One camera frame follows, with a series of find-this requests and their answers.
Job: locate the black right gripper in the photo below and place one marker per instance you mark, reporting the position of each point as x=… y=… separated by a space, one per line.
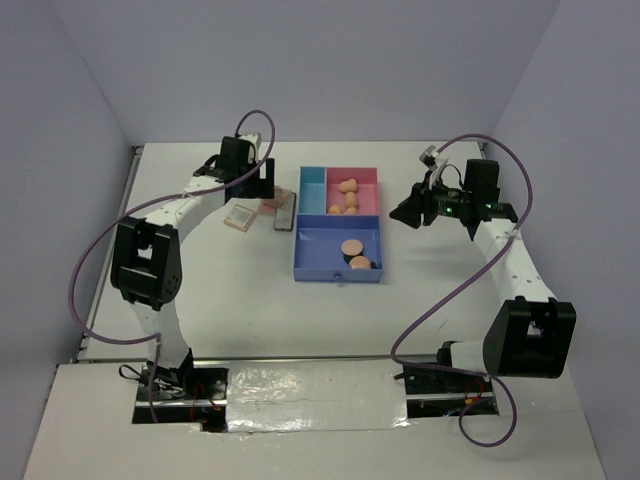
x=421 y=201

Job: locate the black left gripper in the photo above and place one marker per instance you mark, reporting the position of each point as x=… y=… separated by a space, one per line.
x=261 y=188

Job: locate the patterned eyeshadow palette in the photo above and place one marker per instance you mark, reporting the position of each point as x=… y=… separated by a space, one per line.
x=281 y=197

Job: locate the orange square blush palette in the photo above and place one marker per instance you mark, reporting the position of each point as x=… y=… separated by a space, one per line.
x=240 y=218

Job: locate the tan gourd-shaped makeup sponge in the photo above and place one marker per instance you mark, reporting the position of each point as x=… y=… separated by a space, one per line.
x=351 y=200

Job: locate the pink round powder puff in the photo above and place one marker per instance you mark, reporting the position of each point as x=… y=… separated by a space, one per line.
x=352 y=247

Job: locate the three-colour compartment organizer tray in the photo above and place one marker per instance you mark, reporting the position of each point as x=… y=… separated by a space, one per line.
x=319 y=235

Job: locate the pink blush palette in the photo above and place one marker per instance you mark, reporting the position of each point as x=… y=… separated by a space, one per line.
x=265 y=208

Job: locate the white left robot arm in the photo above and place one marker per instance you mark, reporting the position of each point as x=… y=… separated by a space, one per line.
x=146 y=264

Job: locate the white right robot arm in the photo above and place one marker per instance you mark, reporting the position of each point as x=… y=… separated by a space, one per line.
x=532 y=331

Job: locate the silver tape covered panel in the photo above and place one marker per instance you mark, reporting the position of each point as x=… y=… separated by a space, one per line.
x=314 y=396

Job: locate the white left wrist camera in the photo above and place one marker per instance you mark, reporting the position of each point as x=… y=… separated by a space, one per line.
x=255 y=138

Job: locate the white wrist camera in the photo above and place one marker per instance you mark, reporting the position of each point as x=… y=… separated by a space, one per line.
x=435 y=164
x=255 y=138

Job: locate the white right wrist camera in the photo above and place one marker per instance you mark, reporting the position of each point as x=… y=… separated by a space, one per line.
x=435 y=164

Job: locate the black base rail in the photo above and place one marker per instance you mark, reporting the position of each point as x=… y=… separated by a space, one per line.
x=429 y=394

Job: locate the aluminium table edge rail left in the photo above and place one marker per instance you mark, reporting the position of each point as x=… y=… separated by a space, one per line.
x=106 y=238

